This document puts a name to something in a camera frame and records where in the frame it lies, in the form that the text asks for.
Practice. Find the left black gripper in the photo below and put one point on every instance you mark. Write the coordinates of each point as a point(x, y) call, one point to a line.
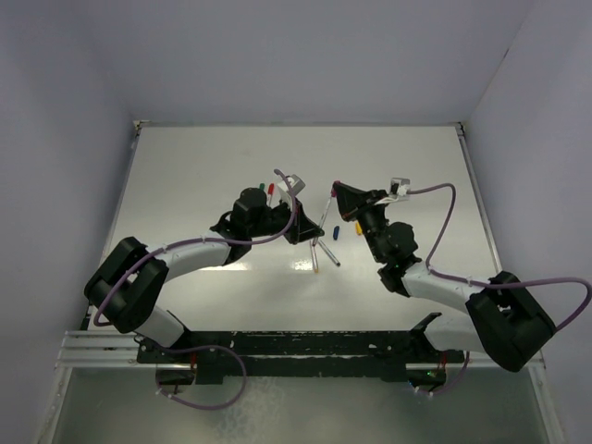
point(303, 229)

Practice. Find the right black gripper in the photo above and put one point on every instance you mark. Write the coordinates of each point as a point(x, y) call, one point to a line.
point(350, 198)

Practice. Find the purple marker pen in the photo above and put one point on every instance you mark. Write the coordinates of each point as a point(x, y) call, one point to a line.
point(324, 215)

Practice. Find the yellow marker pen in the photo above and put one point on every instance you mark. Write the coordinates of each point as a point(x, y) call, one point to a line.
point(314, 257)

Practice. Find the blue marker pen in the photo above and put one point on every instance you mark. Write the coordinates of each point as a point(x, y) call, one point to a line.
point(332, 257)

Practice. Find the red marker pen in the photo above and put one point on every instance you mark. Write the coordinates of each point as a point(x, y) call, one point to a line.
point(269, 196)

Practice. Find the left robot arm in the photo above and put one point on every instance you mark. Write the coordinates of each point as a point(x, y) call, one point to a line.
point(126, 287)

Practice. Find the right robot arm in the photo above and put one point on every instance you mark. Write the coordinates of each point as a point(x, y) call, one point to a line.
point(419, 280)

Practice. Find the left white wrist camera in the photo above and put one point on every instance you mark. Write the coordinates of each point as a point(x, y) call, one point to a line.
point(290, 187)

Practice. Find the black base frame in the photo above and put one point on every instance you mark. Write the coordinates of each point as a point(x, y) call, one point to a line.
point(391, 356)

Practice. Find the aluminium rail right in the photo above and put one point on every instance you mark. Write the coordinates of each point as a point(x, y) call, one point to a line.
point(485, 222)

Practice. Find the aluminium rail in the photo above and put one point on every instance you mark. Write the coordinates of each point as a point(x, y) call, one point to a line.
point(99, 350)
point(485, 222)

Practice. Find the aluminium rail front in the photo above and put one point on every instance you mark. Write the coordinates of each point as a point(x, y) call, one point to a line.
point(99, 350)

